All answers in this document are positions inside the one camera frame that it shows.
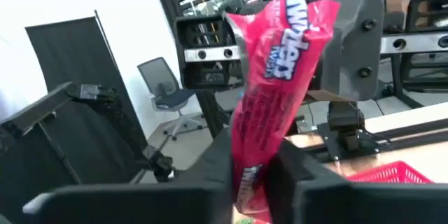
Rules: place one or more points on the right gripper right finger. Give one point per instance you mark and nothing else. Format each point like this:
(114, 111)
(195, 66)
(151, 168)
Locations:
(350, 203)

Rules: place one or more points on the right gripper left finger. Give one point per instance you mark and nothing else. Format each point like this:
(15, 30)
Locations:
(140, 203)

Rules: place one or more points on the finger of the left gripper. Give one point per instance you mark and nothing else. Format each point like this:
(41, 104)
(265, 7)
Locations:
(413, 42)
(210, 54)

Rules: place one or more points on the red Twizzlers candy pack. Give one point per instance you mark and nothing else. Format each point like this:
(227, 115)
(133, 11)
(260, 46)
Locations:
(280, 94)

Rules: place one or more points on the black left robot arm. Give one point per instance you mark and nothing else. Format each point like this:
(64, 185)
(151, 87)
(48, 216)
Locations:
(344, 122)

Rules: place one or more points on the red plastic basket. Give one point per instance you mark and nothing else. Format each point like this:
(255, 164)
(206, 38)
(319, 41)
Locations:
(392, 175)

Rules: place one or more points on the grey office chair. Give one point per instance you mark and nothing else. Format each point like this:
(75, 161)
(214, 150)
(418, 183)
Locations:
(164, 84)

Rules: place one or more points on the black backdrop panel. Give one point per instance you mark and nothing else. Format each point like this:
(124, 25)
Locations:
(80, 59)

